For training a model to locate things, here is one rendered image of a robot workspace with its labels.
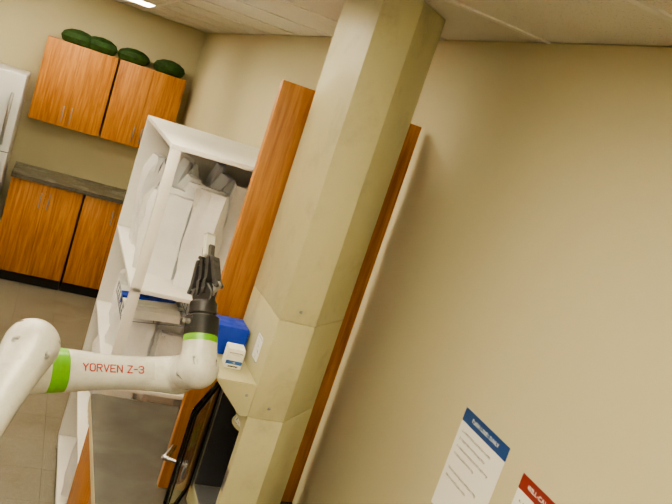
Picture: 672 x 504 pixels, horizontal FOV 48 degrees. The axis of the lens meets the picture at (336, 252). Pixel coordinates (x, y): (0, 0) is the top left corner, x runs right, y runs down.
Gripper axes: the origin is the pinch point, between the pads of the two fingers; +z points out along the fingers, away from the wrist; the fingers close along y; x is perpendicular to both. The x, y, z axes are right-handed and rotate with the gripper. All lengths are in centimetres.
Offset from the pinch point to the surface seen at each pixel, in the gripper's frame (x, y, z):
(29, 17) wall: 113, 415, 343
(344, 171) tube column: 12.7, -38.3, 16.7
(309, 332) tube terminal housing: 25.8, -15.8, -21.8
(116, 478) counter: 24, 67, -60
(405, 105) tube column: 25, -50, 38
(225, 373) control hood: 13.9, 4.7, -33.2
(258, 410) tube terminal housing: 23.8, 0.8, -42.6
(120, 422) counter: 42, 95, -38
